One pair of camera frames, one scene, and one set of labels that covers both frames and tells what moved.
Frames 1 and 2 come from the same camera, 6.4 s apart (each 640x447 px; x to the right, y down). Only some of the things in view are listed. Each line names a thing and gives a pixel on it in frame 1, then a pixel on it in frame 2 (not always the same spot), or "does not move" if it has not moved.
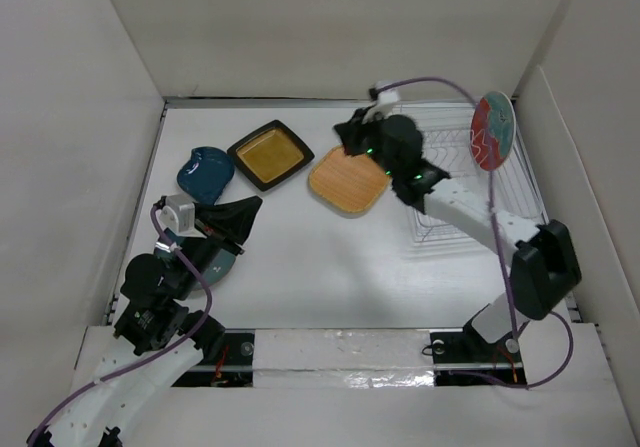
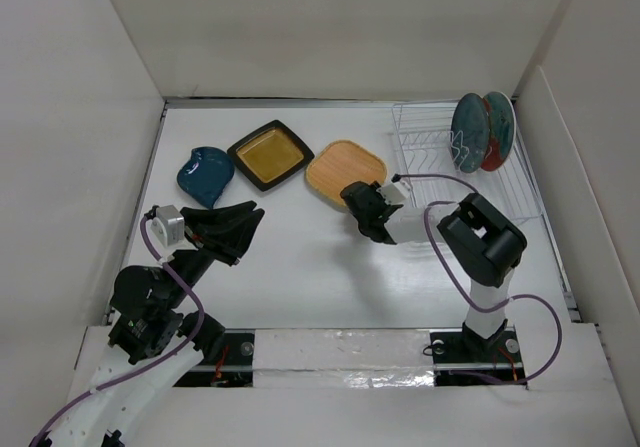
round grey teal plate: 220,267 to 470,132
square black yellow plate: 268,154 does not move
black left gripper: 230,221 does not move
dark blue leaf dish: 206,175 does not move
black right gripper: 352,132 to 377,195
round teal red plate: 493,128 does not move
